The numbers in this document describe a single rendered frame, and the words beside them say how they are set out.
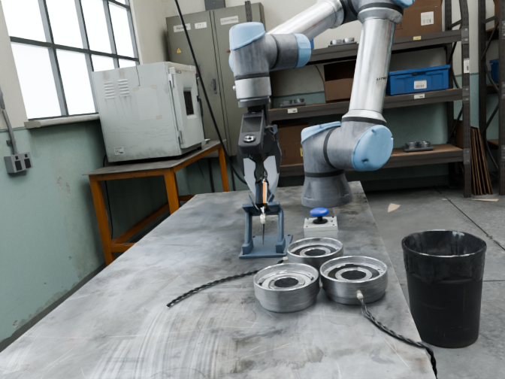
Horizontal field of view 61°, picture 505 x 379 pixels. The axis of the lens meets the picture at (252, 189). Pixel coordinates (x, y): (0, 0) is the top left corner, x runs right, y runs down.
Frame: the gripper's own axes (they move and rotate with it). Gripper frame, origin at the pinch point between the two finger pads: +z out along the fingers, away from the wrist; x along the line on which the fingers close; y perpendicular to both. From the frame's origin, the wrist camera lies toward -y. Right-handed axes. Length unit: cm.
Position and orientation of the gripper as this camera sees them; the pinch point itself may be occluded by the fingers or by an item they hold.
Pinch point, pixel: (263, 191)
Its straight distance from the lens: 94.6
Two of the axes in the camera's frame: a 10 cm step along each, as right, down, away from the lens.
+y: 2.1, -2.3, 9.5
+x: -9.7, 0.7, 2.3
